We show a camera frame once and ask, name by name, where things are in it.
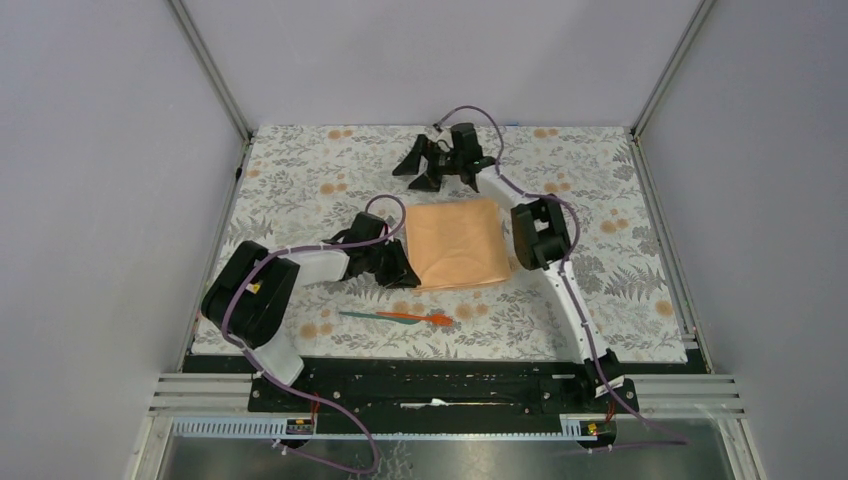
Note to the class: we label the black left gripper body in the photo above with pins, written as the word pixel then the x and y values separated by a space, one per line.
pixel 386 262

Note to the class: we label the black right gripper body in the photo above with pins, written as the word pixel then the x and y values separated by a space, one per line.
pixel 439 164

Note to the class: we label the orange cloth napkin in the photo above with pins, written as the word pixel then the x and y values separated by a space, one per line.
pixel 456 245

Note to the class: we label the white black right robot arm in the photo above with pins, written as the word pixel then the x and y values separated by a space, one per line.
pixel 545 231

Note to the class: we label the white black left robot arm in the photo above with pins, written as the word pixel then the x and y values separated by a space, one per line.
pixel 249 297

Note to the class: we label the teal plastic knife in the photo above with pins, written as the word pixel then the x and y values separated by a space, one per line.
pixel 359 315

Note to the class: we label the floral patterned tablecloth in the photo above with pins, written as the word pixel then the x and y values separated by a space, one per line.
pixel 304 184

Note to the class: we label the orange plastic fork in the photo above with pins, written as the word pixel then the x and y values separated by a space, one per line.
pixel 440 320

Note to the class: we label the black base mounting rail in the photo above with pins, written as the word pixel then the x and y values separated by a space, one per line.
pixel 347 396

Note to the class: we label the right aluminium frame post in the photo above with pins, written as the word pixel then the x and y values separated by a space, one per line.
pixel 684 44

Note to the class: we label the aluminium frame post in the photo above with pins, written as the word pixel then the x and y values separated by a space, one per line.
pixel 209 67
pixel 684 44

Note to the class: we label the left aluminium frame post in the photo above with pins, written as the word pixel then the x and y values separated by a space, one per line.
pixel 209 67

